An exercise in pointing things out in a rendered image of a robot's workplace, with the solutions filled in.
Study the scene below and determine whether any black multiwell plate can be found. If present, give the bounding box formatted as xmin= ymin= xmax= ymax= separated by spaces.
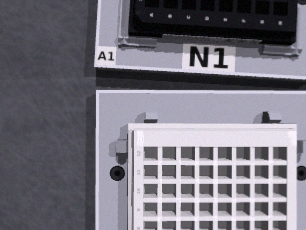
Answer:
xmin=128 ymin=0 xmax=298 ymax=46

